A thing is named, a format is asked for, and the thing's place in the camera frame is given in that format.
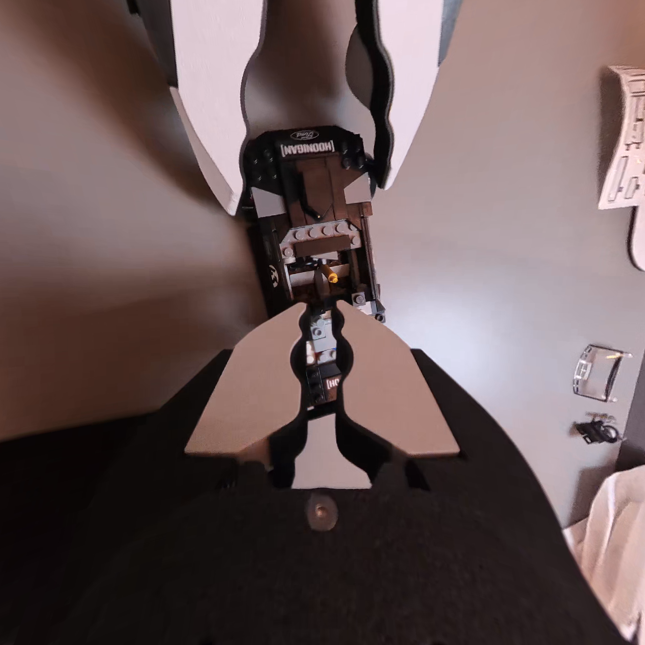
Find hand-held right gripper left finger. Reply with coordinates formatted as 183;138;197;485
185;303;308;461

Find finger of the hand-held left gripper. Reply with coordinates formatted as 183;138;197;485
355;0;449;192
167;0;268;216

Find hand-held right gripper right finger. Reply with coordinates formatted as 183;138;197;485
333;301;461;461

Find black lego car model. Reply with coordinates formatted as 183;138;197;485
240;126;388;409

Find clear lego windshield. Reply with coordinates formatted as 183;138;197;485
571;344;634;404

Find small black lego piece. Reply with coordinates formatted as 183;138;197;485
575;414;622;446

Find white sticker sheet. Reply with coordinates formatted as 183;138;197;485
597;66;645;212

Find white paper bags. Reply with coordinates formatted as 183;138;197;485
563;466;645;645

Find white tray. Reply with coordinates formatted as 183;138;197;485
631;210;645;273

